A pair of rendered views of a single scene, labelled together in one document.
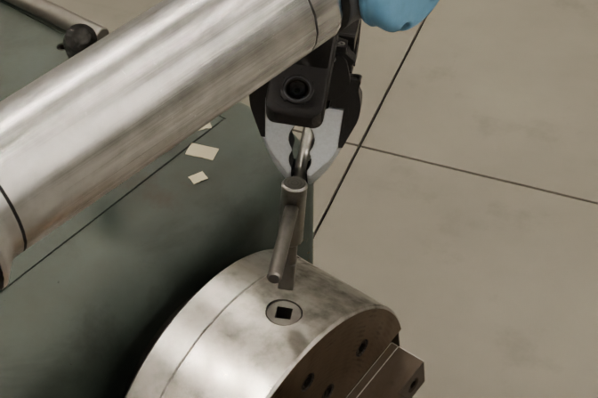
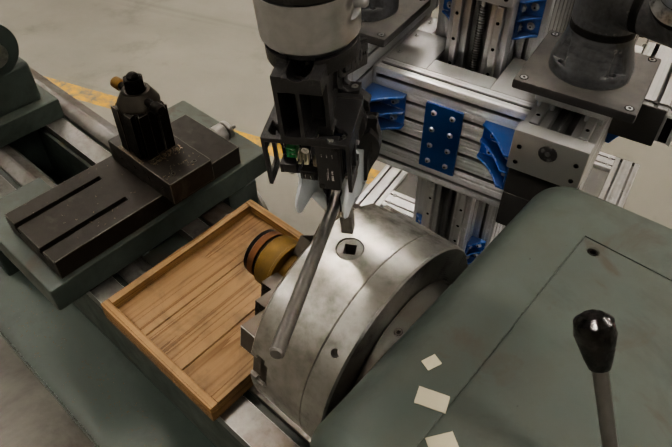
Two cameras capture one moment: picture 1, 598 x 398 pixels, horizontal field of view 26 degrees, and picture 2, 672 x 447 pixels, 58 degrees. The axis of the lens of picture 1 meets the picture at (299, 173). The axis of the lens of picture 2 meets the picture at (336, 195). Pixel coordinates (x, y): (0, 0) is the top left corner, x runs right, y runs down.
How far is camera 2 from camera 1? 132 cm
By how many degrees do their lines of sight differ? 94
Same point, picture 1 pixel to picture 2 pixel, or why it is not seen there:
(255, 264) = (371, 298)
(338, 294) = not seen: hidden behind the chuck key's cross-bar
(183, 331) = (424, 246)
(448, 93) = not seen: outside the picture
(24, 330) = (540, 224)
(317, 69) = not seen: hidden behind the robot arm
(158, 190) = (468, 348)
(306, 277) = (329, 298)
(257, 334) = (369, 233)
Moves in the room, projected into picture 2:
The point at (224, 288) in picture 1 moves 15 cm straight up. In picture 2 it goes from (396, 268) to (406, 170)
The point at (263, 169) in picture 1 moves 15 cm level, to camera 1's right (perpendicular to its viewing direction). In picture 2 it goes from (364, 390) to (211, 382)
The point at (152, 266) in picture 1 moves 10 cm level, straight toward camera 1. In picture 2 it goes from (458, 287) to (438, 223)
